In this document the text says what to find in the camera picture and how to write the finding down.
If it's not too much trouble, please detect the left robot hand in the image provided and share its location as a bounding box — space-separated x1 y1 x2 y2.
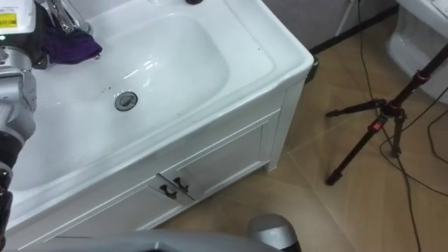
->
0 0 50 70

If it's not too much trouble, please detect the purple cloth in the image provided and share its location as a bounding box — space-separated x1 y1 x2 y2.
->
41 13 104 65

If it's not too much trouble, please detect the chrome faucet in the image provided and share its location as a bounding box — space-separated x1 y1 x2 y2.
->
36 0 95 36

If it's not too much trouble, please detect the chrome sink drain plug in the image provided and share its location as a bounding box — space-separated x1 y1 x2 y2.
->
114 90 139 113

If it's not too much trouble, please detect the white sink vanity cabinet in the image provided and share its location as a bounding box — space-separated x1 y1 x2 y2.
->
0 0 315 251

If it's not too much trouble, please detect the robot body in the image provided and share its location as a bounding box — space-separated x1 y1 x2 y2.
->
8 229 283 252

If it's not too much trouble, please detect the black and red tripod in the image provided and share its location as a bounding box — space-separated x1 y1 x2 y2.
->
324 42 448 187

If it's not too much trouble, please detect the white toilet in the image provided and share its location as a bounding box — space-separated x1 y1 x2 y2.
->
385 0 448 105

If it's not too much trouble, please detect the white hose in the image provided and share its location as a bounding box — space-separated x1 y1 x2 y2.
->
335 0 357 38

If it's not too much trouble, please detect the long black floor cable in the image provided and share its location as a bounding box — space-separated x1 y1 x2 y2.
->
356 0 423 252

